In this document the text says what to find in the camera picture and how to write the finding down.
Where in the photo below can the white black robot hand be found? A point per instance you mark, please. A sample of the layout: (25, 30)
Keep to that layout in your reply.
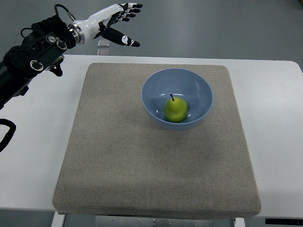
(99, 24)

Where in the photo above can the green pear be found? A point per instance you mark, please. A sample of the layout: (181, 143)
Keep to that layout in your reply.
(175, 109)

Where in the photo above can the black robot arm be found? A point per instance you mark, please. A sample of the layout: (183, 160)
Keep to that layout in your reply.
(40, 50)

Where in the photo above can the blue bowl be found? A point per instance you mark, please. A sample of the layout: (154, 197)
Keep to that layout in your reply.
(191, 87)

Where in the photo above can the upper metal floor plate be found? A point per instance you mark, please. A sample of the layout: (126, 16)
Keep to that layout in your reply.
(104, 43)

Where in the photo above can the metal floor plate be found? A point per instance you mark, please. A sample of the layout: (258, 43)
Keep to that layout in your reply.
(103, 52)
(104, 43)

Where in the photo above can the lower metal floor plate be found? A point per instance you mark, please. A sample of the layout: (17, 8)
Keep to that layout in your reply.
(103, 52)

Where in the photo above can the beige fabric mat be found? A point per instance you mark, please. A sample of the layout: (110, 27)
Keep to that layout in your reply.
(118, 162)

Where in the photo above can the metal table frame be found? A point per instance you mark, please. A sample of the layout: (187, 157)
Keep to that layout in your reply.
(115, 221)

